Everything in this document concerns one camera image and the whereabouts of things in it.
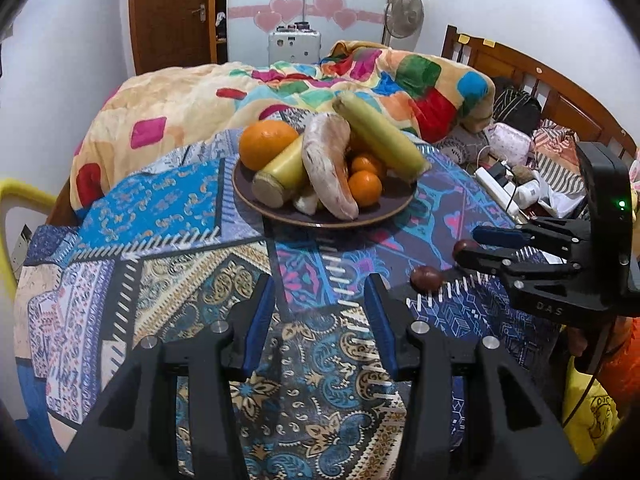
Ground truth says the dark red grape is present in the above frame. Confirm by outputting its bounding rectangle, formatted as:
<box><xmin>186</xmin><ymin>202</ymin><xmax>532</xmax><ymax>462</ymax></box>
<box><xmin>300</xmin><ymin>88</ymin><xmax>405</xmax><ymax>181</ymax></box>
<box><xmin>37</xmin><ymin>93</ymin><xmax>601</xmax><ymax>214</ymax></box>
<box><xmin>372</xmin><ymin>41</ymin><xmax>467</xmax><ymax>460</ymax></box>
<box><xmin>410</xmin><ymin>266</ymin><xmax>444</xmax><ymax>294</ymax></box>
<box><xmin>452</xmin><ymin>238</ymin><xmax>480</xmax><ymax>260</ymax></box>

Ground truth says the small orange mandarin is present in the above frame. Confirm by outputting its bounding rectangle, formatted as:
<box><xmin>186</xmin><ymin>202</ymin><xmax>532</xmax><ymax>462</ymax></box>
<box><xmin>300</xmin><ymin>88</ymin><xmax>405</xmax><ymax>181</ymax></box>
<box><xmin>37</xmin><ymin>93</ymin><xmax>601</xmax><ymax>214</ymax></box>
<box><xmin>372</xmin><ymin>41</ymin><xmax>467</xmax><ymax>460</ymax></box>
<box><xmin>348</xmin><ymin>170</ymin><xmax>383</xmax><ymax>208</ymax></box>

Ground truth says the pomelo segment with rind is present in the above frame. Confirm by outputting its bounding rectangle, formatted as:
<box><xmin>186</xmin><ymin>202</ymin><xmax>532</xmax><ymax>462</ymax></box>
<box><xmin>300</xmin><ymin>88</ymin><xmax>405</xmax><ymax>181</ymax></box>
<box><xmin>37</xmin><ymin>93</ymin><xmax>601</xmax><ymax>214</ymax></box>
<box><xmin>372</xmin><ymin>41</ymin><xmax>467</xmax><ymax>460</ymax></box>
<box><xmin>292</xmin><ymin>184</ymin><xmax>320</xmax><ymax>217</ymax></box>

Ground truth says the green sugarcane piece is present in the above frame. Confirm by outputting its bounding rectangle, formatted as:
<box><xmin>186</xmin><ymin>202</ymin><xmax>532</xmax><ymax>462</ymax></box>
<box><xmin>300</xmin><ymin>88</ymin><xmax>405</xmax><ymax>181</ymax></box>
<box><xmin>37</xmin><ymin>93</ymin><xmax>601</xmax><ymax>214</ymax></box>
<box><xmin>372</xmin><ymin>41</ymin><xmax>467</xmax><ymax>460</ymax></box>
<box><xmin>333</xmin><ymin>91</ymin><xmax>431</xmax><ymax>183</ymax></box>
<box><xmin>252</xmin><ymin>136</ymin><xmax>308</xmax><ymax>209</ymax></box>

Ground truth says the peeled pink pomelo segment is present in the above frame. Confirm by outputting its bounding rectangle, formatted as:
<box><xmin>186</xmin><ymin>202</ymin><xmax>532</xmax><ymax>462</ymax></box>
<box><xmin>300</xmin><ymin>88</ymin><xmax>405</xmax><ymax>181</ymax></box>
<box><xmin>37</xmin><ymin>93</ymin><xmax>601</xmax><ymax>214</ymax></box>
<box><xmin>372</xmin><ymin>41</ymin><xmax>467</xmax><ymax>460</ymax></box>
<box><xmin>302</xmin><ymin>113</ymin><xmax>359</xmax><ymax>221</ymax></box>

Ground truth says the large orange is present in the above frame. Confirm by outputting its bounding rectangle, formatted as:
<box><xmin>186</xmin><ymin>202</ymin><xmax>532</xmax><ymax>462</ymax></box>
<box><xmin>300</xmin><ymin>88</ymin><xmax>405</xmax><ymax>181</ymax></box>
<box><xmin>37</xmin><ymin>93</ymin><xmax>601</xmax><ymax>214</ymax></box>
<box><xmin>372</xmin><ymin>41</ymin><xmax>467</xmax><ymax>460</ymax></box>
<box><xmin>239</xmin><ymin>119</ymin><xmax>298</xmax><ymax>171</ymax></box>

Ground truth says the person's hand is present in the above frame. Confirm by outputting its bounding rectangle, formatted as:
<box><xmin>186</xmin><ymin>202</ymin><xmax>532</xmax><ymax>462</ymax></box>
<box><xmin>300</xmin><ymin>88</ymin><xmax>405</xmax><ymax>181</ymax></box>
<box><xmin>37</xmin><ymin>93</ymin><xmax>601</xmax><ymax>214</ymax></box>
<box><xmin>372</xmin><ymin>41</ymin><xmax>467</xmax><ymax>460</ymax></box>
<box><xmin>564</xmin><ymin>316</ymin><xmax>634</xmax><ymax>361</ymax></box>

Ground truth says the white power strip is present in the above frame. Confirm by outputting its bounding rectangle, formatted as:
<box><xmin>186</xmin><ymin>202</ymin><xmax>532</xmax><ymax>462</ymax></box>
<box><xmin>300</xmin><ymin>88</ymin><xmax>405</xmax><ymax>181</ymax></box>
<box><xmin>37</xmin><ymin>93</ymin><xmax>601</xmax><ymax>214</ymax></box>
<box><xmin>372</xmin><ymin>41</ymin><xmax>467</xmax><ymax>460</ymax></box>
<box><xmin>474</xmin><ymin>167</ymin><xmax>529</xmax><ymax>224</ymax></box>

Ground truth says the wooden bed headboard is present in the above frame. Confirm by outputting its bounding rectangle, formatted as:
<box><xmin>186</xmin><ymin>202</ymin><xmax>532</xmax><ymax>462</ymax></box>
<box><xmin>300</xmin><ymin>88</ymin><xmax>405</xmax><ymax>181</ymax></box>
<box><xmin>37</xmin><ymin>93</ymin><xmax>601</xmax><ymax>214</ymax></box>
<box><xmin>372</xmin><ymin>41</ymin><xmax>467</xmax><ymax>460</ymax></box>
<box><xmin>442</xmin><ymin>25</ymin><xmax>637</xmax><ymax>162</ymax></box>

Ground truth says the dark purple plate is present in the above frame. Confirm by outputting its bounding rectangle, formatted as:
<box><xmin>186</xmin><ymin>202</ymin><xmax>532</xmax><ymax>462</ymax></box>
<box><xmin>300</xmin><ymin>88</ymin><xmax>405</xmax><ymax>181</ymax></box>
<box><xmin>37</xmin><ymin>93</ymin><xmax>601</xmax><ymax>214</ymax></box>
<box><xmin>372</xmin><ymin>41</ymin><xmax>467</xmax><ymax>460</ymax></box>
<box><xmin>231</xmin><ymin>162</ymin><xmax>418</xmax><ymax>230</ymax></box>

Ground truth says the black striped bag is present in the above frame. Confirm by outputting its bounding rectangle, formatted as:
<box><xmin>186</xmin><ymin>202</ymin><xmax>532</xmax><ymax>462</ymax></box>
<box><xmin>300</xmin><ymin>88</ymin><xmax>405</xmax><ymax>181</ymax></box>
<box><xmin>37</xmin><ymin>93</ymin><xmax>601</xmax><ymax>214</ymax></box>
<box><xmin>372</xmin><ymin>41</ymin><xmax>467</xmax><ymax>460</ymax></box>
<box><xmin>492</xmin><ymin>77</ymin><xmax>542</xmax><ymax>136</ymax></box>

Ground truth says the patchwork blue patterned cloth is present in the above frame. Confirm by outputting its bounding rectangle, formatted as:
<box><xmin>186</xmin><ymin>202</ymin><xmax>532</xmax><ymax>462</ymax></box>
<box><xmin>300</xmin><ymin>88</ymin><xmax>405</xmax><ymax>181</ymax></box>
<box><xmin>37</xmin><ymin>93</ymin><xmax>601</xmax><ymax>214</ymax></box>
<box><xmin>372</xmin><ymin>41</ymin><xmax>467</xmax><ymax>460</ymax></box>
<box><xmin>14</xmin><ymin>131</ymin><xmax>559</xmax><ymax>479</ymax></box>

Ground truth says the orange on plate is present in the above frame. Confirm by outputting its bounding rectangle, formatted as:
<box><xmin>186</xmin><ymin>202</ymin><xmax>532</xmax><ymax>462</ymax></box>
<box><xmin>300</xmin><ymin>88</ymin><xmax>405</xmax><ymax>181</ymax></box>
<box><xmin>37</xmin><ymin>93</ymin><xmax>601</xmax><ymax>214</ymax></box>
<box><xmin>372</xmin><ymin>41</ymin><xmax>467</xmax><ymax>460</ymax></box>
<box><xmin>350</xmin><ymin>153</ymin><xmax>387</xmax><ymax>179</ymax></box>

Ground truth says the colourful checked blanket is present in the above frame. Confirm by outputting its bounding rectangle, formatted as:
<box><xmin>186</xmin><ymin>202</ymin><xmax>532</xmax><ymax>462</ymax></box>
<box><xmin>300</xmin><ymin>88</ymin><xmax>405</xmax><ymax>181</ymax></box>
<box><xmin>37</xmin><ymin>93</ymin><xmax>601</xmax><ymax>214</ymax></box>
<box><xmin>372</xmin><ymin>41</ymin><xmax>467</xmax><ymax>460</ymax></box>
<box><xmin>70</xmin><ymin>41</ymin><xmax>496</xmax><ymax>218</ymax></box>

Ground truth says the standing electric fan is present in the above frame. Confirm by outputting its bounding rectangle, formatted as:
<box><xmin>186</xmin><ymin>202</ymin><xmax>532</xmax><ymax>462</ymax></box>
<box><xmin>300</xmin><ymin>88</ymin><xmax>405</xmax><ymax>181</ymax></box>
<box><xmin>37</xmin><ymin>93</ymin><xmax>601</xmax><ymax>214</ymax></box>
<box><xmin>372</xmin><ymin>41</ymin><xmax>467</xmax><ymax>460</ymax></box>
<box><xmin>383</xmin><ymin>0</ymin><xmax>425</xmax><ymax>47</ymax></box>

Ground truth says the yellow plastic chair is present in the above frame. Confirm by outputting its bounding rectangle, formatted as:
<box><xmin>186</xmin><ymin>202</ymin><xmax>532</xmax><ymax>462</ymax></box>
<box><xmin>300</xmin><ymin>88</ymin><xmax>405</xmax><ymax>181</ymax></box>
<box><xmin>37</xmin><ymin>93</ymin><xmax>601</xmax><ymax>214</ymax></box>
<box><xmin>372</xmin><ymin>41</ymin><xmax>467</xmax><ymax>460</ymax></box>
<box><xmin>1</xmin><ymin>178</ymin><xmax>55</xmax><ymax>300</ymax></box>

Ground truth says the white sewing machine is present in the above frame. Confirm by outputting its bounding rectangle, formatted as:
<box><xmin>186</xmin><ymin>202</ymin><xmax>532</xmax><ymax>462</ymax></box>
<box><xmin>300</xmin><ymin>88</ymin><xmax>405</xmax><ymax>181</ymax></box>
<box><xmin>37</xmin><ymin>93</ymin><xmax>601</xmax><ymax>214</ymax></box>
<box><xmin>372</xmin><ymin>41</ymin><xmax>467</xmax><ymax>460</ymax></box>
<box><xmin>268</xmin><ymin>22</ymin><xmax>321</xmax><ymax>65</ymax></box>

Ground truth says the white wardrobe with hearts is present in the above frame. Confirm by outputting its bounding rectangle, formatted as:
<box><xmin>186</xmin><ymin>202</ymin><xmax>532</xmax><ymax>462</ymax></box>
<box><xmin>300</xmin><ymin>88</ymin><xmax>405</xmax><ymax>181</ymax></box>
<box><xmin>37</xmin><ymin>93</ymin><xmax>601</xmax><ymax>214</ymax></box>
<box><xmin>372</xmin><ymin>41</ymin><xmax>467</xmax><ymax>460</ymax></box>
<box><xmin>226</xmin><ymin>0</ymin><xmax>387</xmax><ymax>66</ymax></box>

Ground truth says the brown wooden door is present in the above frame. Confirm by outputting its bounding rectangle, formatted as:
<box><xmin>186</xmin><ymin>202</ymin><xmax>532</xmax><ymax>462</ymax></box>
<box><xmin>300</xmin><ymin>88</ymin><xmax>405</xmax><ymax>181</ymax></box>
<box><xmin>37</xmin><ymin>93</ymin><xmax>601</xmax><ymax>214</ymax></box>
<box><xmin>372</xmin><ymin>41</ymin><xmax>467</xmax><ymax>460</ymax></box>
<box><xmin>128</xmin><ymin>0</ymin><xmax>210</xmax><ymax>75</ymax></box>

